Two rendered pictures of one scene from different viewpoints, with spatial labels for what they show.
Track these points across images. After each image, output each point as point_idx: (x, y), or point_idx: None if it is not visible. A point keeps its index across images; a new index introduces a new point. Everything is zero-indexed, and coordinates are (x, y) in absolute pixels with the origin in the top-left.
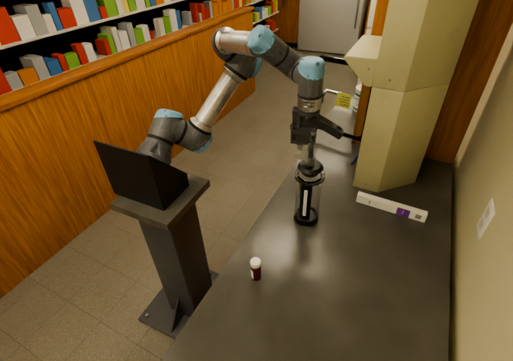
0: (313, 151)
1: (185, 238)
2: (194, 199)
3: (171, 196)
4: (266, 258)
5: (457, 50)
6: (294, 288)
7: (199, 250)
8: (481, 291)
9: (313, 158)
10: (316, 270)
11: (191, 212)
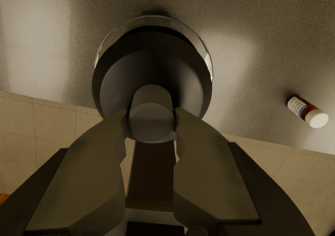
0: (122, 133)
1: (161, 167)
2: (149, 205)
3: (166, 235)
4: (259, 95)
5: None
6: (321, 41)
7: None
8: None
9: (161, 113)
10: (290, 3)
11: (139, 183)
